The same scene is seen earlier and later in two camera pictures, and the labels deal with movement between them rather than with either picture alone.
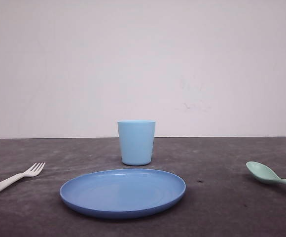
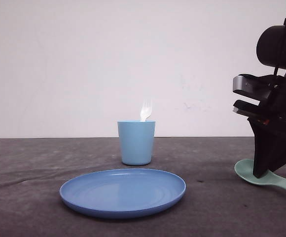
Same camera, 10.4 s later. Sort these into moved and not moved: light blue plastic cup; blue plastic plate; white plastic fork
Moved: white plastic fork
Not moved: light blue plastic cup; blue plastic plate
